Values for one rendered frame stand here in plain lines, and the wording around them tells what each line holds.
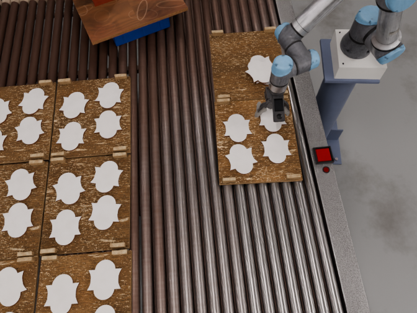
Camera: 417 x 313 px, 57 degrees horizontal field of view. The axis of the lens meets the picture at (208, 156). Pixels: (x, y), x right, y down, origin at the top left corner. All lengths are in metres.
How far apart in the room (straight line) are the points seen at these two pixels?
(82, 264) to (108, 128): 0.59
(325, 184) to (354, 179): 1.10
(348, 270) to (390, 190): 1.31
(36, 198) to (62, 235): 0.21
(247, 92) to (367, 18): 0.60
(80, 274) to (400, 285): 1.87
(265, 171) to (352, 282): 0.54
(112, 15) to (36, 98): 0.55
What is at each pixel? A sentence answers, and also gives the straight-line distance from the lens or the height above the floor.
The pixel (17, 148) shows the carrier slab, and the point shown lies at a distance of 1.90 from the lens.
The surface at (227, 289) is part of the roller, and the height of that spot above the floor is 0.92.
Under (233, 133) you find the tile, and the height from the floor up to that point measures 0.95.
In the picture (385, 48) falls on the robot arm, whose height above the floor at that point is 1.18.
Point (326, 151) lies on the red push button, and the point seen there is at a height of 0.93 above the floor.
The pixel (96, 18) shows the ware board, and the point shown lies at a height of 1.04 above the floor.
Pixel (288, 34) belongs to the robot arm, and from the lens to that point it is 1.59.
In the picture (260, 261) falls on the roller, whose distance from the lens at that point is 1.55.
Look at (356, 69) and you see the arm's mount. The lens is 2.00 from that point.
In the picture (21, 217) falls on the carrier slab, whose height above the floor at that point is 0.95.
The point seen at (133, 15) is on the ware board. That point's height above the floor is 1.04.
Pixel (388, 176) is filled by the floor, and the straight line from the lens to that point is 2.88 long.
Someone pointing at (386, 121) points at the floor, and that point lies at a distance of 3.08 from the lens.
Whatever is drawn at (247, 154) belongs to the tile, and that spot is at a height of 0.95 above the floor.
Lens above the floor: 2.43
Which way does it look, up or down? 65 degrees down
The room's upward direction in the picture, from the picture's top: 3 degrees counter-clockwise
